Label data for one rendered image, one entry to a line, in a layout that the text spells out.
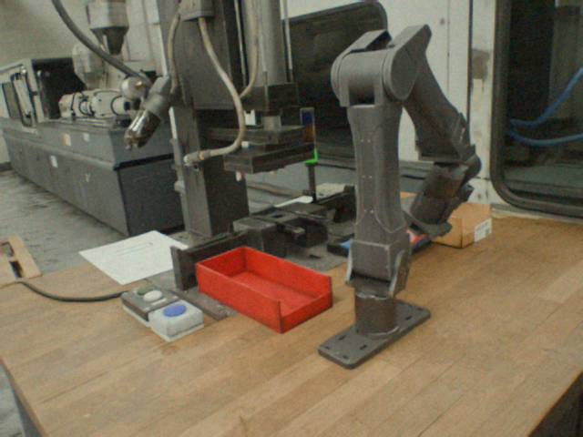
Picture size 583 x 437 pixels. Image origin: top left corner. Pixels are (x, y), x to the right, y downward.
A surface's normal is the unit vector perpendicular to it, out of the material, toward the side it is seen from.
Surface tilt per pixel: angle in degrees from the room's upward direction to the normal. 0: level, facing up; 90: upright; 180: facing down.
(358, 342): 0
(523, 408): 0
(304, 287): 90
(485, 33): 90
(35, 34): 90
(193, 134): 90
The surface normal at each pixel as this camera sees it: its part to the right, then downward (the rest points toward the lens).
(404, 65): 0.74, 0.13
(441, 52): -0.79, 0.25
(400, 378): -0.09, -0.95
